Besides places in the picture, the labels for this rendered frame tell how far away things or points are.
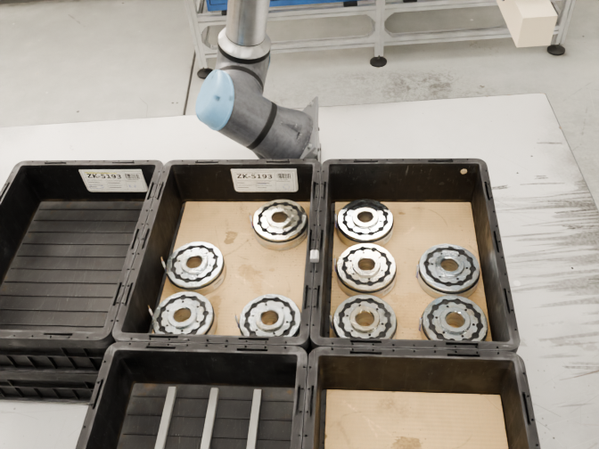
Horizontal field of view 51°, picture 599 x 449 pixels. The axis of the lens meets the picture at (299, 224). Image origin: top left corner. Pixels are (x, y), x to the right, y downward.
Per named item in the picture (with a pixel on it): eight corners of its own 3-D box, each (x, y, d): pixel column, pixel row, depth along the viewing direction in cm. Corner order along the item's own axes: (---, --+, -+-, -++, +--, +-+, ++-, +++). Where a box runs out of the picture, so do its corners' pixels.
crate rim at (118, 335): (168, 168, 121) (165, 159, 119) (322, 167, 118) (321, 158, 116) (113, 348, 95) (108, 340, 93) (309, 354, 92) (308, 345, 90)
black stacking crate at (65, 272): (40, 202, 131) (18, 162, 123) (177, 203, 128) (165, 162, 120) (-41, 372, 105) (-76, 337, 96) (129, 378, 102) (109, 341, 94)
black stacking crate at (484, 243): (324, 203, 125) (323, 161, 117) (476, 203, 122) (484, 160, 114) (314, 384, 99) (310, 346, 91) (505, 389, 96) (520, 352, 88)
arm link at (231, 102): (238, 157, 137) (184, 127, 132) (247, 115, 145) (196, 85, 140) (268, 127, 129) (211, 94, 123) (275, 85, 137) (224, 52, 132)
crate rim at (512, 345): (322, 167, 118) (322, 158, 116) (484, 167, 115) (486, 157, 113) (309, 354, 92) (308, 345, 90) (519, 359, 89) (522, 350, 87)
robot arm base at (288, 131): (272, 151, 150) (237, 131, 146) (308, 104, 144) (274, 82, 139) (275, 186, 139) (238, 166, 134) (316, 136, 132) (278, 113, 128)
